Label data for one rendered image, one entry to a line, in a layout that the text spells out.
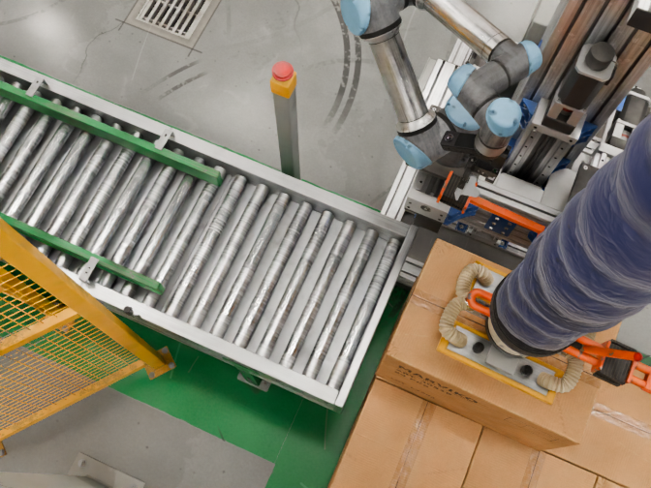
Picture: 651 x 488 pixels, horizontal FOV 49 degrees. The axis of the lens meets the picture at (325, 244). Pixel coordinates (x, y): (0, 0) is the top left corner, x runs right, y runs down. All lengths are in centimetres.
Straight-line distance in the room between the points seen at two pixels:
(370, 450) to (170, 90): 199
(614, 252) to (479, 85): 62
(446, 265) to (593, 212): 106
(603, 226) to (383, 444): 148
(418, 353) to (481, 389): 20
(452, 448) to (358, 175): 138
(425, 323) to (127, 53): 222
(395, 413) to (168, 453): 103
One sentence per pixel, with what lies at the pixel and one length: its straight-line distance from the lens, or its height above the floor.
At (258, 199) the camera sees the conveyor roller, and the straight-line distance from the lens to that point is 267.
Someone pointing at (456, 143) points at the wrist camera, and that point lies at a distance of 178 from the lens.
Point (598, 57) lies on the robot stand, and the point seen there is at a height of 157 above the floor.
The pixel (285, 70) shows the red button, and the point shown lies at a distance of 234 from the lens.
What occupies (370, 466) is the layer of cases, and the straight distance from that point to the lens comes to 246.
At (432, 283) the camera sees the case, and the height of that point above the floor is 94.
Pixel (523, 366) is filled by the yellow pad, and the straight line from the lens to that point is 201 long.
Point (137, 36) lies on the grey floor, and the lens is 378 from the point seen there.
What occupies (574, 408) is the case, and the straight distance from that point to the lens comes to 220.
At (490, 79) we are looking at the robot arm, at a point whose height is 163.
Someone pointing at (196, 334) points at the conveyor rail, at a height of 59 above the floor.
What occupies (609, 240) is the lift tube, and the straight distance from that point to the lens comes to 116.
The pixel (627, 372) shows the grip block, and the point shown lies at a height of 120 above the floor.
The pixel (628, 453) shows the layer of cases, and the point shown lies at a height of 54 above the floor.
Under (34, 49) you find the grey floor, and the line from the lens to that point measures 389.
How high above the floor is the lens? 300
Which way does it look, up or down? 71 degrees down
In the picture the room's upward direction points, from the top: 2 degrees clockwise
